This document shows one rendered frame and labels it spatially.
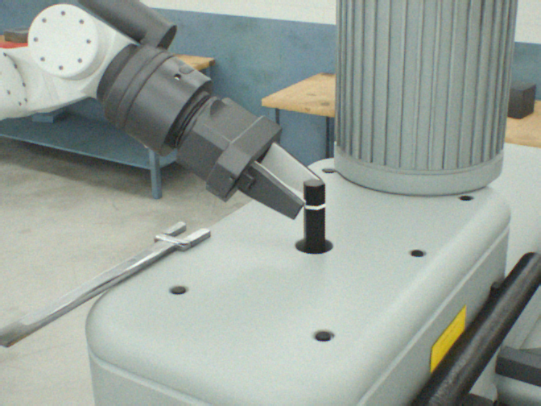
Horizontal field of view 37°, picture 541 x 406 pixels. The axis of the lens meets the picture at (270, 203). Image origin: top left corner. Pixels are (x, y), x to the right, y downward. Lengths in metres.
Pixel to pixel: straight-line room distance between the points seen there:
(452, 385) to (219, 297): 0.22
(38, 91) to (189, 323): 0.31
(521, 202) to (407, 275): 0.53
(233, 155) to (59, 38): 0.19
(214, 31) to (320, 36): 0.91
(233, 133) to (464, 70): 0.26
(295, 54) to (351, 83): 4.85
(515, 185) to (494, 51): 0.46
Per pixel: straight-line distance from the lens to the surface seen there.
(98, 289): 0.71
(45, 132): 6.80
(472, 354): 0.78
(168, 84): 0.74
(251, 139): 0.74
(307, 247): 0.77
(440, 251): 0.78
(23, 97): 0.84
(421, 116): 0.87
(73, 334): 4.31
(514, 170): 1.37
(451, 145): 0.88
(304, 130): 5.85
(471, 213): 0.86
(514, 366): 1.10
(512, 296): 0.89
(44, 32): 0.76
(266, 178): 0.73
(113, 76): 0.76
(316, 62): 5.66
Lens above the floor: 2.23
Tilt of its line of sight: 23 degrees down
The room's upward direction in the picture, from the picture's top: 1 degrees counter-clockwise
